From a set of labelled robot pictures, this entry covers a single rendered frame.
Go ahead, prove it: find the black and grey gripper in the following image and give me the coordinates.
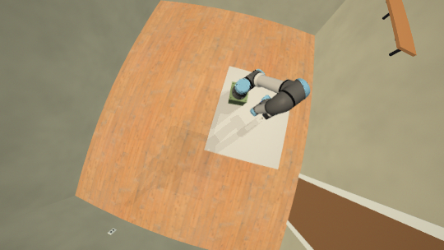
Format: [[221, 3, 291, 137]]
[[262, 113, 273, 120]]

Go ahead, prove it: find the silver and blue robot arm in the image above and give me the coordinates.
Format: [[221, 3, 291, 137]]
[[232, 69, 310, 117]]

